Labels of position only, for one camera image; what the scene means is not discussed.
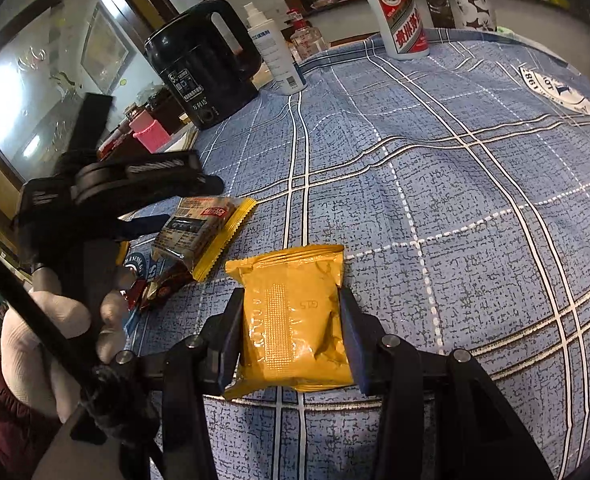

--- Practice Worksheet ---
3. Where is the patterned paper cup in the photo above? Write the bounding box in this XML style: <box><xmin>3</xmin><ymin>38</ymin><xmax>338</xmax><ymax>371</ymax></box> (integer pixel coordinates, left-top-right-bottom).
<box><xmin>444</xmin><ymin>0</ymin><xmax>498</xmax><ymax>32</ymax></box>

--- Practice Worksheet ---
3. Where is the white liquor bottle red label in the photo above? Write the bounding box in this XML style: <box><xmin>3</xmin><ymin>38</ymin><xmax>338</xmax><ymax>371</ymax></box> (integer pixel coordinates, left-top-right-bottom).
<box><xmin>361</xmin><ymin>0</ymin><xmax>430</xmax><ymax>61</ymax></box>

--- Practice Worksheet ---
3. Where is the framed wall picture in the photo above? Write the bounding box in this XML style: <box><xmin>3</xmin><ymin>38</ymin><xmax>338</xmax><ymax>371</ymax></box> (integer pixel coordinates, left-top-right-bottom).
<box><xmin>80</xmin><ymin>2</ymin><xmax>130</xmax><ymax>96</ymax></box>

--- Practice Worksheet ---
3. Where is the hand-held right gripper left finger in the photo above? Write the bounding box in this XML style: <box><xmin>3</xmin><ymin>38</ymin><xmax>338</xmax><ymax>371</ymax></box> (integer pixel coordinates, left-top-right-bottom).
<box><xmin>115</xmin><ymin>287</ymin><xmax>248</xmax><ymax>480</ymax></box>

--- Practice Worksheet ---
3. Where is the black electric kettle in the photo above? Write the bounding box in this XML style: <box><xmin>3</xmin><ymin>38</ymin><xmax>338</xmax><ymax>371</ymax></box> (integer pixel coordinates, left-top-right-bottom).
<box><xmin>144</xmin><ymin>0</ymin><xmax>263</xmax><ymax>128</ymax></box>

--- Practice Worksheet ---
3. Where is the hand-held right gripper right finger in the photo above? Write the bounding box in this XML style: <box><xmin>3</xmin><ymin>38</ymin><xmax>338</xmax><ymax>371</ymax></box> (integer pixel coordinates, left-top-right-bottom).
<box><xmin>337</xmin><ymin>286</ymin><xmax>556</xmax><ymax>480</ymax></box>

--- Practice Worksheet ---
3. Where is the white spray bottle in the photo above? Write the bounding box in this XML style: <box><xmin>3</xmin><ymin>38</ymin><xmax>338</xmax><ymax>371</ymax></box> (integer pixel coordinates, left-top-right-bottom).
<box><xmin>243</xmin><ymin>2</ymin><xmax>307</xmax><ymax>96</ymax></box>

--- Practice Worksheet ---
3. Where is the person's left forearm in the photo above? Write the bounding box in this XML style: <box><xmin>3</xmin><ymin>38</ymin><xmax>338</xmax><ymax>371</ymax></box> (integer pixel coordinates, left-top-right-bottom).
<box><xmin>0</xmin><ymin>357</ymin><xmax>63</xmax><ymax>480</ymax></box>

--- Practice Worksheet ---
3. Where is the pink bottle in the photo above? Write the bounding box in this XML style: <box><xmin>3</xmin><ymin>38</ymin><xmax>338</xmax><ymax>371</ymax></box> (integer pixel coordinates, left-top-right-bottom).
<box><xmin>129</xmin><ymin>112</ymin><xmax>171</xmax><ymax>153</ymax></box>

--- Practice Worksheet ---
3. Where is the black cable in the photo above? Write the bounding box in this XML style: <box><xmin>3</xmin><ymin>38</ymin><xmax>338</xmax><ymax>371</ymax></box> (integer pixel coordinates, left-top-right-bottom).
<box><xmin>0</xmin><ymin>237</ymin><xmax>130</xmax><ymax>411</ymax></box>

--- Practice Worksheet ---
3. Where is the clear bottle red cap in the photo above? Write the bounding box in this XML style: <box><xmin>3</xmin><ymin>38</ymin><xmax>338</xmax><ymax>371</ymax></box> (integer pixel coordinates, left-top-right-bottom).
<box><xmin>287</xmin><ymin>8</ymin><xmax>332</xmax><ymax>63</ymax></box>

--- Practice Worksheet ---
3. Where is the person's left hand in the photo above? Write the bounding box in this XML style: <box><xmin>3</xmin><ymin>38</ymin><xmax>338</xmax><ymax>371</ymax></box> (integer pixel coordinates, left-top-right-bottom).
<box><xmin>0</xmin><ymin>266</ymin><xmax>132</xmax><ymax>421</ymax></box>

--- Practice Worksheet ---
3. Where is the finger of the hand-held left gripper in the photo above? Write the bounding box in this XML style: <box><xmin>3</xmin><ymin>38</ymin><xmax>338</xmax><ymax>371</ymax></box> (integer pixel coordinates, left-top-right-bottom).
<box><xmin>125</xmin><ymin>172</ymin><xmax>224</xmax><ymax>211</ymax></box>
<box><xmin>117</xmin><ymin>214</ymin><xmax>172</xmax><ymax>241</ymax></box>

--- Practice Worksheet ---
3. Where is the red snack packet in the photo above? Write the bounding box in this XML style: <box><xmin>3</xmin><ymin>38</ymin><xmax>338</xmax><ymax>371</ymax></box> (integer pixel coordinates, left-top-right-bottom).
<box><xmin>134</xmin><ymin>264</ymin><xmax>196</xmax><ymax>312</ymax></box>

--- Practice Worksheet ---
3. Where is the brown snack packet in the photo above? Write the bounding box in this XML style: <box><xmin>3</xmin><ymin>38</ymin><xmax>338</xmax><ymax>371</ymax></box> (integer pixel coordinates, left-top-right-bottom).
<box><xmin>152</xmin><ymin>196</ymin><xmax>238</xmax><ymax>267</ymax></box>

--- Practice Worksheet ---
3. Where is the yellow striped snack packet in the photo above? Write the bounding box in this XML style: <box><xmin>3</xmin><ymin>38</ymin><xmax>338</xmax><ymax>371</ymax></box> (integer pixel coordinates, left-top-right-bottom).
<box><xmin>190</xmin><ymin>197</ymin><xmax>258</xmax><ymax>283</ymax></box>

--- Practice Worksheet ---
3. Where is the notebook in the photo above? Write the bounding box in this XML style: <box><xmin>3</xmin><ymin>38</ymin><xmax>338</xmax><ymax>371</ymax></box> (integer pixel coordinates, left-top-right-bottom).
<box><xmin>167</xmin><ymin>127</ymin><xmax>201</xmax><ymax>153</ymax></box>

